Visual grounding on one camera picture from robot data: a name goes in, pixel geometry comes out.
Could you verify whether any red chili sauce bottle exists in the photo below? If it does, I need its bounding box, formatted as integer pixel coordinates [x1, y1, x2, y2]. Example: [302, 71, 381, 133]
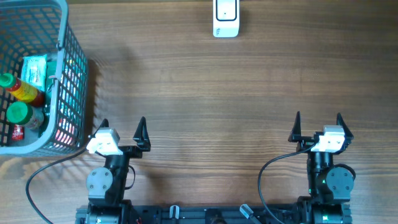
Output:
[1, 73, 45, 107]

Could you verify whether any grey plastic mesh basket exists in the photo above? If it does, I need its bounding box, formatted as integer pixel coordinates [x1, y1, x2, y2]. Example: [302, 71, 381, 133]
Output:
[1, 1, 89, 157]

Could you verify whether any green lid jar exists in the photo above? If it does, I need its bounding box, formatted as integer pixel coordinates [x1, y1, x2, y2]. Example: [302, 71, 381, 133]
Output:
[6, 101, 44, 129]

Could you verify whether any green 3M glove package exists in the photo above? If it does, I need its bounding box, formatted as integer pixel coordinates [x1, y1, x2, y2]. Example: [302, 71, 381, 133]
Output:
[45, 61, 57, 93]

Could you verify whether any light green wipes packet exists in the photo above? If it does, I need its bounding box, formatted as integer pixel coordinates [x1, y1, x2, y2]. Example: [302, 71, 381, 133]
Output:
[21, 55, 47, 91]

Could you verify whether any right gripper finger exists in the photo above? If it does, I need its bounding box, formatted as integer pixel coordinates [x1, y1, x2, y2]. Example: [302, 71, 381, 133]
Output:
[288, 111, 302, 142]
[336, 113, 354, 146]

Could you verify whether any small red box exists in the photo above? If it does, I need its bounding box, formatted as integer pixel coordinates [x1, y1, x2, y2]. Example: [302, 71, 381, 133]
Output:
[12, 124, 24, 141]

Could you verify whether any right black camera cable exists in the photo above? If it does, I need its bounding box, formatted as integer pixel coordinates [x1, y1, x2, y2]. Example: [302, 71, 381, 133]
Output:
[257, 143, 317, 224]

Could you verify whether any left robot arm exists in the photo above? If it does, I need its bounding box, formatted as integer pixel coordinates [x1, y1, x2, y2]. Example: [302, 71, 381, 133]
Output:
[81, 117, 151, 224]

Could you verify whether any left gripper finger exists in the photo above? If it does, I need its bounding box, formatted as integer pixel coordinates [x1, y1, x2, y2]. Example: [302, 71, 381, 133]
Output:
[88, 119, 109, 138]
[133, 116, 151, 152]

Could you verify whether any white barcode scanner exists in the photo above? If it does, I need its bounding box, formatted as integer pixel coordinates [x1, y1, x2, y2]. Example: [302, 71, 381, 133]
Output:
[213, 0, 240, 38]

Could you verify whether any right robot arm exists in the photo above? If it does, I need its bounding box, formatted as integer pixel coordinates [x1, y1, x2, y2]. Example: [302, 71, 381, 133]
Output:
[288, 113, 356, 224]

